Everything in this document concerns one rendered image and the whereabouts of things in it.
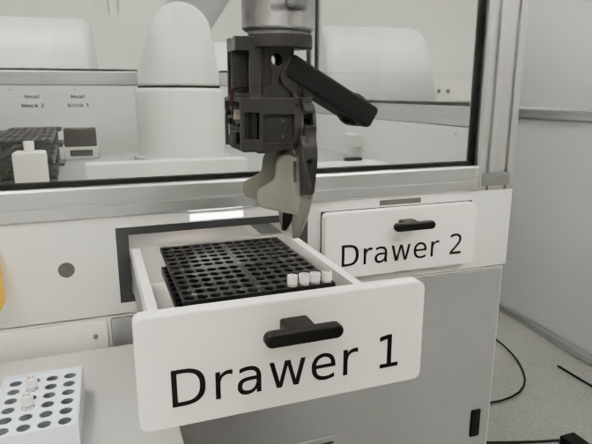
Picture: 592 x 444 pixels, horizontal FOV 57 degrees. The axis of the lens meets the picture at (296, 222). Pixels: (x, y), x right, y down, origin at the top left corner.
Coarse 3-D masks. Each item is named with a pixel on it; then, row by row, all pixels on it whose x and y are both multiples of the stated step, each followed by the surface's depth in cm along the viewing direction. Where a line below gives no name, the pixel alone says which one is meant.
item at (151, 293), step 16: (192, 240) 84; (208, 240) 84; (224, 240) 85; (288, 240) 87; (144, 256) 81; (160, 256) 82; (304, 256) 81; (320, 256) 76; (144, 272) 69; (160, 272) 82; (336, 272) 70; (144, 288) 64; (160, 288) 80; (144, 304) 59; (160, 304) 74
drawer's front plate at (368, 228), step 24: (336, 216) 87; (360, 216) 88; (384, 216) 90; (408, 216) 91; (432, 216) 93; (456, 216) 95; (336, 240) 88; (360, 240) 89; (384, 240) 91; (408, 240) 92; (432, 240) 94; (456, 240) 96; (360, 264) 90; (384, 264) 92; (408, 264) 94; (432, 264) 95
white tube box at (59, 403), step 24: (24, 384) 62; (48, 384) 62; (72, 384) 63; (0, 408) 57; (48, 408) 57; (72, 408) 57; (0, 432) 54; (24, 432) 52; (48, 432) 53; (72, 432) 54
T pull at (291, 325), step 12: (288, 324) 50; (300, 324) 50; (312, 324) 49; (324, 324) 49; (336, 324) 49; (264, 336) 48; (276, 336) 47; (288, 336) 48; (300, 336) 48; (312, 336) 49; (324, 336) 49; (336, 336) 49
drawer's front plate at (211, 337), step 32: (352, 288) 54; (384, 288) 54; (416, 288) 56; (160, 320) 47; (192, 320) 48; (224, 320) 49; (256, 320) 50; (320, 320) 53; (352, 320) 54; (384, 320) 55; (416, 320) 57; (160, 352) 48; (192, 352) 49; (224, 352) 50; (256, 352) 51; (288, 352) 52; (320, 352) 54; (352, 352) 55; (384, 352) 56; (416, 352) 58; (160, 384) 48; (192, 384) 50; (224, 384) 51; (288, 384) 53; (320, 384) 54; (352, 384) 56; (160, 416) 49; (192, 416) 50; (224, 416) 51
